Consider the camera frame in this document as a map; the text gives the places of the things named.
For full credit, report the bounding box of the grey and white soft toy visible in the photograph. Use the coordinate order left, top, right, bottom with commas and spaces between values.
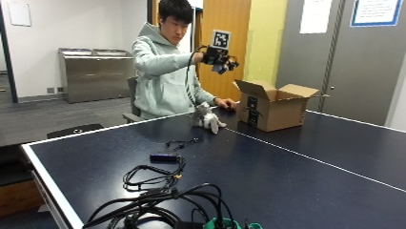
190, 101, 229, 135

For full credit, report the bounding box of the white cube with black markers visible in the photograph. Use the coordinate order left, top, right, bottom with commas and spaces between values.
210, 29, 232, 51

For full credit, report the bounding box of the open brown cardboard box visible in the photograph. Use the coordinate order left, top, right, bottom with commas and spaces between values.
233, 78, 321, 133

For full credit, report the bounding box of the wooden door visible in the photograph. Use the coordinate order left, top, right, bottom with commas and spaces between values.
194, 0, 253, 103

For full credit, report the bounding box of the person in pale green hoodie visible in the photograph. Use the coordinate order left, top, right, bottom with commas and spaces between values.
130, 0, 238, 121

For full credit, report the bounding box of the small black box device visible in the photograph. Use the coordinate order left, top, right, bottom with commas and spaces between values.
149, 153, 180, 162

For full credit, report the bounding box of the grey office chair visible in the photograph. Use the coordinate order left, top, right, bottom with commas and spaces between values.
121, 75, 148, 124

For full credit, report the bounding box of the white paper sheet on door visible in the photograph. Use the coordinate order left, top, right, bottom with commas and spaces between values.
298, 0, 334, 35

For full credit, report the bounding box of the grey metal door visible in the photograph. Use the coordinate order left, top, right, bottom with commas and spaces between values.
276, 0, 406, 127

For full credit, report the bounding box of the stainless steel waste bin cabinet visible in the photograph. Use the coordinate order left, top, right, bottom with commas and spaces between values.
57, 47, 137, 104

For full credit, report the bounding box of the green plastic clamp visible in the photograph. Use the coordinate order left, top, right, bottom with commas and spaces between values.
202, 217, 264, 229

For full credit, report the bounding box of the black stool seat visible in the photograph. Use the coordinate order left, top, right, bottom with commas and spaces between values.
45, 123, 105, 140

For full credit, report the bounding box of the blue framed notice poster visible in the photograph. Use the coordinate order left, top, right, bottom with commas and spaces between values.
349, 0, 405, 28

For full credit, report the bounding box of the thin black glove cable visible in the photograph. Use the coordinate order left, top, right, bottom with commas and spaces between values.
184, 45, 209, 108

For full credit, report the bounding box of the small black cable with clips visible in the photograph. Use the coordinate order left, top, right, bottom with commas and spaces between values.
164, 136, 201, 152

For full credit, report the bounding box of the coiled thin black cable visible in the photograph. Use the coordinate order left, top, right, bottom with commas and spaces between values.
121, 156, 188, 193

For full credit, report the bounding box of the thick black cable bundle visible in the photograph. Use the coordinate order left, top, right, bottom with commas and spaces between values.
81, 182, 236, 229

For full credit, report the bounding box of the white wall board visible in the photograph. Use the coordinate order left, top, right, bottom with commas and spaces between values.
7, 0, 33, 28

